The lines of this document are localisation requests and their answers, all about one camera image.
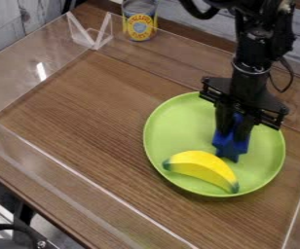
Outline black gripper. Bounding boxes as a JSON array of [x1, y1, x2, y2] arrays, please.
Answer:
[[199, 61, 289, 142]]

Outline blue cross-shaped block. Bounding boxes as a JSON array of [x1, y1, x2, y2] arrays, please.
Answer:
[[213, 114, 250, 163]]

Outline green plate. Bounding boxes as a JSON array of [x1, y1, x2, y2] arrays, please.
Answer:
[[143, 92, 285, 197]]

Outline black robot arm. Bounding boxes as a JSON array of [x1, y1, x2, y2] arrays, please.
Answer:
[[178, 0, 296, 142]]

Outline yellow toy banana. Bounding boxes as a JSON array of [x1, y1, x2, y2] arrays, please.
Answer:
[[162, 150, 239, 194]]

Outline yellow labelled tin can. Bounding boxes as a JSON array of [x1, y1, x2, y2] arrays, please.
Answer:
[[122, 0, 158, 42]]

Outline black metal table leg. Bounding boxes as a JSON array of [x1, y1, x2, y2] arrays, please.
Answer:
[[12, 202, 34, 243]]

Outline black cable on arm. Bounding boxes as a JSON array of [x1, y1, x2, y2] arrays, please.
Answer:
[[269, 56, 296, 94]]

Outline clear acrylic corner bracket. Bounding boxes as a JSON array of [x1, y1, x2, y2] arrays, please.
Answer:
[[67, 12, 114, 51]]

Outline clear acrylic front wall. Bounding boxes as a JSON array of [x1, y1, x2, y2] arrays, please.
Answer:
[[0, 125, 198, 249]]

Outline black cable lower left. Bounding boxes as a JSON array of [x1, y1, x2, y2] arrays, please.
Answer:
[[0, 222, 40, 249]]

